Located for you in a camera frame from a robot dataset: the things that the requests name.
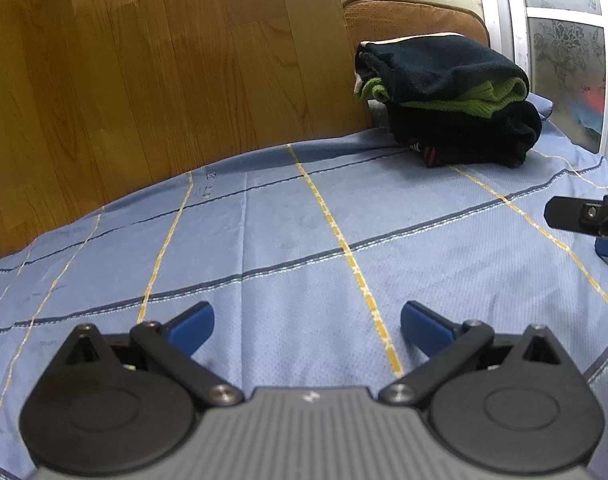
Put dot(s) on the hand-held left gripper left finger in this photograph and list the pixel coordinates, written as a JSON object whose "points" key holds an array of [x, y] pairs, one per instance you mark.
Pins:
{"points": [[194, 325]]}

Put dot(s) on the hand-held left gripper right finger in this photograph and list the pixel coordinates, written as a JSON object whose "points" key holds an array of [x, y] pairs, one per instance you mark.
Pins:
{"points": [[423, 325]]}

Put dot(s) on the navy sweater with red stripes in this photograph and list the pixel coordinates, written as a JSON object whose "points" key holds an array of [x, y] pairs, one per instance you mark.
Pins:
{"points": [[473, 135]]}

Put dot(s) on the green navy striped sweater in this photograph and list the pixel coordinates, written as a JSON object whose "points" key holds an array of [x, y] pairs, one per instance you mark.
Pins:
{"points": [[433, 65]]}

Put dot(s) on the blue checked bedsheet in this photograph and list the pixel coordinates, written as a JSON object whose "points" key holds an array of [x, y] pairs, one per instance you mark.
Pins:
{"points": [[284, 240]]}

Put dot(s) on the brown cushion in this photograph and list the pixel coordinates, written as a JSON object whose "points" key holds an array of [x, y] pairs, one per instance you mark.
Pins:
{"points": [[413, 17]]}

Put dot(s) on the wooden headboard panel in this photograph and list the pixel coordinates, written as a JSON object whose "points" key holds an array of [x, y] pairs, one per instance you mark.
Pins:
{"points": [[159, 70]]}

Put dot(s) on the white window frame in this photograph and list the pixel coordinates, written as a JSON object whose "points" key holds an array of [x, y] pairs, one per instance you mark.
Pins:
{"points": [[558, 35]]}

